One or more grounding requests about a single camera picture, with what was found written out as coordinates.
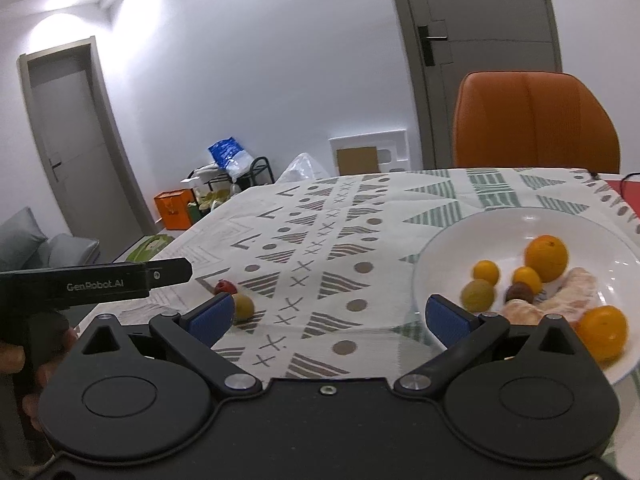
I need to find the green kiwi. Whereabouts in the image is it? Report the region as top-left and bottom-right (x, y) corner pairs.
(232, 292), (255, 324)
(460, 278), (496, 312)

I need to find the red jujube back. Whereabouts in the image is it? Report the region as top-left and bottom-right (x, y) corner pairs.
(214, 280), (238, 295)

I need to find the red jujube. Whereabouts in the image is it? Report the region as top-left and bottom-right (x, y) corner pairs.
(504, 282), (535, 304)
(214, 280), (238, 295)

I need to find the small tangerine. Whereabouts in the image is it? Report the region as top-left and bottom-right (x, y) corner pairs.
(472, 260), (500, 286)
(512, 266), (544, 295)

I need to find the red jujube front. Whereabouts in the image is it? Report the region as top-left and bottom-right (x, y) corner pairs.
(504, 282), (535, 304)

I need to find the small tangerine front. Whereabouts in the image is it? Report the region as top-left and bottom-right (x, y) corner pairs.
(512, 266), (544, 295)

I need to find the large orange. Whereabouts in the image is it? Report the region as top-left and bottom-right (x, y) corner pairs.
(575, 306), (628, 362)
(524, 234), (570, 283)

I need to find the peeled pomelo piece front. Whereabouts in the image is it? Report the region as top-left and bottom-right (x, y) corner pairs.
(538, 268), (599, 324)

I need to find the person left hand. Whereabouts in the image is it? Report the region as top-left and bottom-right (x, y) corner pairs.
(0, 326), (82, 436)

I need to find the grey sofa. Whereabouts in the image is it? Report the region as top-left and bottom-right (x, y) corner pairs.
(0, 207), (100, 272)

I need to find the white deep plate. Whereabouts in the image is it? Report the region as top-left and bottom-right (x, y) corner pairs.
(412, 208), (639, 384)

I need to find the green patterned cushion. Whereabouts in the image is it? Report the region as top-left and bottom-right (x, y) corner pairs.
(125, 234), (175, 262)

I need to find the orange paper bag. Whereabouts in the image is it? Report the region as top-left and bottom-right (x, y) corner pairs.
(154, 188), (194, 231)

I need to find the grey door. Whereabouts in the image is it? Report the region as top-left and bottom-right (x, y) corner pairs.
(18, 37), (156, 261)
(394, 0), (562, 169)

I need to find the patterned white tablecloth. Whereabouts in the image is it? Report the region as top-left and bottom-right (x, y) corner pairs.
(74, 167), (640, 476)

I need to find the black metal rack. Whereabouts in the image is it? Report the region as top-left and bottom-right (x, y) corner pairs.
(181, 156), (276, 209)

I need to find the blue white plastic bag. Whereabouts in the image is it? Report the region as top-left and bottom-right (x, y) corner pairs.
(208, 136), (254, 181)

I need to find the white plastic bag by table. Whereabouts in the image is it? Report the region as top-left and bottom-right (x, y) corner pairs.
(277, 153), (330, 183)

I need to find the brown cardboard piece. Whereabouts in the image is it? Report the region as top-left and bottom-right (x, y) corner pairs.
(336, 146), (380, 176)

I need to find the orange leather chair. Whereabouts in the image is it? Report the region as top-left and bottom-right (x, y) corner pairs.
(452, 70), (620, 174)

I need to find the red orange printed mat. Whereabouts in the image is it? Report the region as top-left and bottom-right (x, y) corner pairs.
(601, 171), (640, 214)

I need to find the black door handle lock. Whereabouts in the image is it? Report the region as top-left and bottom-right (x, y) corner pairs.
(416, 25), (448, 66)

